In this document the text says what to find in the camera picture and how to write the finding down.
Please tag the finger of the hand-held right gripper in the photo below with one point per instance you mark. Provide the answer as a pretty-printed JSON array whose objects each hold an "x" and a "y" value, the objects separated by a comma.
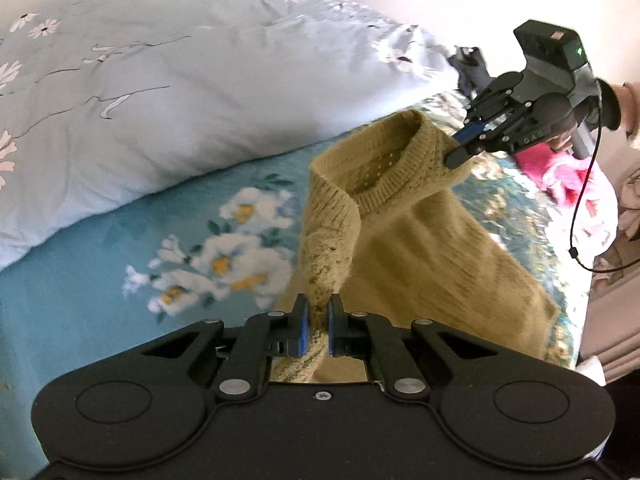
[
  {"x": 457, "y": 156},
  {"x": 467, "y": 132}
]

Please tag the pink floral cloth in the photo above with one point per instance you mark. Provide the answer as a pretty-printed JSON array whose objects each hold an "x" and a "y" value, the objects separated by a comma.
[{"x": 570, "y": 185}]

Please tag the beige floral cloth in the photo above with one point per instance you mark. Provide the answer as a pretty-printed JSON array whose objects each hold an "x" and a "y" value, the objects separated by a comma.
[{"x": 627, "y": 205}]

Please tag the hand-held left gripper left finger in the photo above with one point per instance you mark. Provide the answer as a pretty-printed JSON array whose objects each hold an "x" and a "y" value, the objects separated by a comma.
[{"x": 301, "y": 332}]

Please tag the yellow knit sweater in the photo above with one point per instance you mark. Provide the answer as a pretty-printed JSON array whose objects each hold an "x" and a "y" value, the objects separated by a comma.
[{"x": 425, "y": 245}]

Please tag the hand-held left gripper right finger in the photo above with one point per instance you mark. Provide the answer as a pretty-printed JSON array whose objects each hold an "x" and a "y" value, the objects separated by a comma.
[{"x": 330, "y": 332}]

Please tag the teal floral blanket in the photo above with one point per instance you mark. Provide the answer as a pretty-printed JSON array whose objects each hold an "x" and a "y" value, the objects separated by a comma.
[{"x": 75, "y": 280}]

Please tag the light blue floral pillow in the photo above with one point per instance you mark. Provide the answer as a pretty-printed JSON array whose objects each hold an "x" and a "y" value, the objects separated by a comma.
[{"x": 200, "y": 90}]

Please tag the person's right hand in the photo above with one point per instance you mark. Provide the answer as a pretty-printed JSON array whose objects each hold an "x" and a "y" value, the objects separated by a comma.
[{"x": 561, "y": 143}]

